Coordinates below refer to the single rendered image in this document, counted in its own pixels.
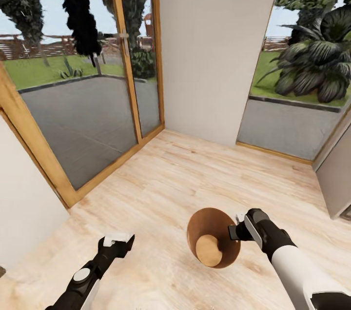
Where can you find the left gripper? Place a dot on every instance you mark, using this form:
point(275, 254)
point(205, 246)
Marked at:
point(116, 250)

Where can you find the trash can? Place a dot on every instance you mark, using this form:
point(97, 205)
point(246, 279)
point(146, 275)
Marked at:
point(208, 238)

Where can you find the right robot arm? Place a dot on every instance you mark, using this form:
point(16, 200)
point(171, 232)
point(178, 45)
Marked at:
point(307, 285)

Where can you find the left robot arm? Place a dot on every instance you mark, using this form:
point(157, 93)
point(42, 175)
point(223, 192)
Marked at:
point(84, 285)

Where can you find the door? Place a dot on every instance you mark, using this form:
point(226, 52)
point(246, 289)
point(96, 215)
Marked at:
point(81, 85)

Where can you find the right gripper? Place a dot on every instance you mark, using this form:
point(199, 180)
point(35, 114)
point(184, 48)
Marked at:
point(236, 233)

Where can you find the fixed window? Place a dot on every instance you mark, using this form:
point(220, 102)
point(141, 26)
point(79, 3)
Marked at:
point(301, 89)

